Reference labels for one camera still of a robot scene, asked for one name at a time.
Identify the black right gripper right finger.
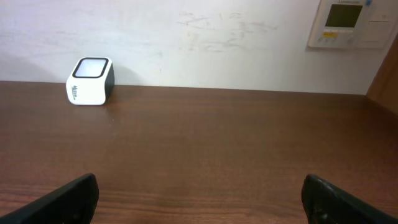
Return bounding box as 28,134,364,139
301,174,397,224

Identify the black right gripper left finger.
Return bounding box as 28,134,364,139
1,174,99,224

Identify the white barcode scanner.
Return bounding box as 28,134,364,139
65,57,115,106

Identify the white wall control panel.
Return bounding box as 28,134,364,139
308,0,397,49

